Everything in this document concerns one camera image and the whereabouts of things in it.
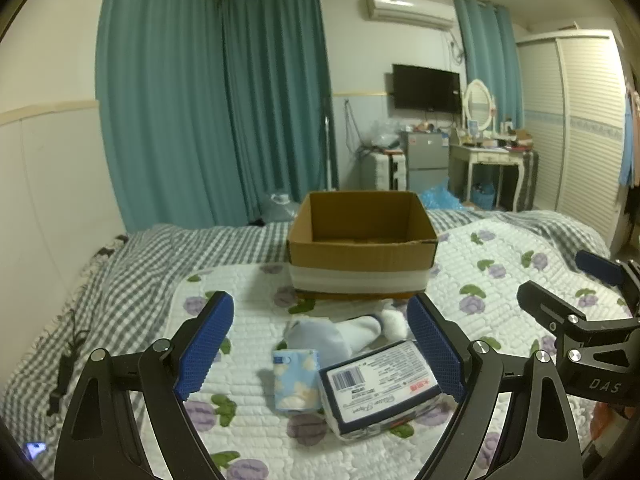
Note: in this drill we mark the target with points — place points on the hanging blue clothing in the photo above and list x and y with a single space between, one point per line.
627 135

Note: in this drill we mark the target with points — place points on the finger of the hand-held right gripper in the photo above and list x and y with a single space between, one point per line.
545 305
597 265

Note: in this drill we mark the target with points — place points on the blue plastic basket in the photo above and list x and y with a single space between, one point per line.
482 196

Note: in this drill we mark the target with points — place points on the white oval vanity mirror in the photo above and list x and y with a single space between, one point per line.
477 102

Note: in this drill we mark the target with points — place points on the white suitcase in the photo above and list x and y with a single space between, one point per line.
382 172

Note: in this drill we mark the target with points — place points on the white dressing table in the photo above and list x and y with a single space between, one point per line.
492 155

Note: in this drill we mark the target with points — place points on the floral quilted blanket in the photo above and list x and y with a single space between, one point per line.
500 270

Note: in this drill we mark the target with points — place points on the white air conditioner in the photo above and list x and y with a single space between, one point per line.
410 10

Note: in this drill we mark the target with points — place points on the grey mini fridge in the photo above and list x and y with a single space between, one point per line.
425 160

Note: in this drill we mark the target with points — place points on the orange white clothing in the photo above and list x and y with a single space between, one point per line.
607 425

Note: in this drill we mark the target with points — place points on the cardboard box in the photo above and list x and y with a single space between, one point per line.
350 265

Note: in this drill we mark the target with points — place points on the teal corner curtain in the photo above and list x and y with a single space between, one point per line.
280 95

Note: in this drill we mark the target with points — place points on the black wall television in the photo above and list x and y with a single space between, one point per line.
425 87

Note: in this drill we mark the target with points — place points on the white louvred wardrobe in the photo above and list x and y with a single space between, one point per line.
585 135

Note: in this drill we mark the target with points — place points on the narrow teal curtain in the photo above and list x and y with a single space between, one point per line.
487 50

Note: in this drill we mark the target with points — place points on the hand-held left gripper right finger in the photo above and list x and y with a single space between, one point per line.
435 355

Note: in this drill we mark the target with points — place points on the small brown box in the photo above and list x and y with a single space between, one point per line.
523 136

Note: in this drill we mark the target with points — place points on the blue plastic bag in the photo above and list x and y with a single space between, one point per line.
440 195

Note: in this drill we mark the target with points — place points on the smartphone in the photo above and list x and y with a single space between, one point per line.
35 451

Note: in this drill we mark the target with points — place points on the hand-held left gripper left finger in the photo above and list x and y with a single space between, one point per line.
205 347

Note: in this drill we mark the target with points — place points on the small cloud print tissue pack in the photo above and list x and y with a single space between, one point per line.
295 377

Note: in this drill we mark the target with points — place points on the wide teal curtain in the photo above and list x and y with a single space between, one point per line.
165 110

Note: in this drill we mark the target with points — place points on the white light blue sock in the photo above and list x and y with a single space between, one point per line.
320 335

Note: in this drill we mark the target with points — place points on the large white tissue pack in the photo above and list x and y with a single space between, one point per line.
380 390

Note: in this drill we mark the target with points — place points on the clear knotted plastic bag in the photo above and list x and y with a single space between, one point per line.
280 207

